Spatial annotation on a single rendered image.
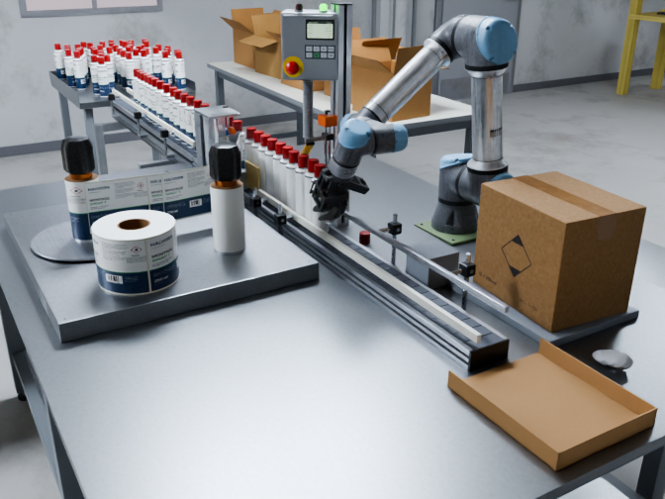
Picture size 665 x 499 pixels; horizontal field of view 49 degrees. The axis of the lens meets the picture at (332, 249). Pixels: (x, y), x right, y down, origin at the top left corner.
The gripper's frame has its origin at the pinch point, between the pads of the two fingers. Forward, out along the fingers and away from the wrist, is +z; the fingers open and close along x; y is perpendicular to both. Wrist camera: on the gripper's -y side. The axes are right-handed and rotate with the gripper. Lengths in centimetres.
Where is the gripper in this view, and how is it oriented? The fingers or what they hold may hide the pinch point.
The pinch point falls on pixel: (329, 218)
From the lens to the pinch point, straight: 210.3
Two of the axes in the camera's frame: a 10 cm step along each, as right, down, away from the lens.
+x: 4.4, 7.6, -4.9
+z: -2.6, 6.2, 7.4
